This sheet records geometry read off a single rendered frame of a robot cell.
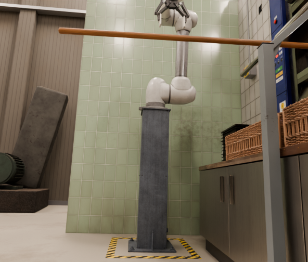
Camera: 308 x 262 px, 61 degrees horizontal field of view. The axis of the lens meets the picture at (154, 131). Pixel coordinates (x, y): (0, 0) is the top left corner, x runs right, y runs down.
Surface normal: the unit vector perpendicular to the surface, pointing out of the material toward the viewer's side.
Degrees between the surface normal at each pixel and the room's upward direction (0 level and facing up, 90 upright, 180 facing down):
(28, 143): 90
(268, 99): 90
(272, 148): 90
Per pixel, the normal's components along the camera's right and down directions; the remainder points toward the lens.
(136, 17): 0.07, -0.19
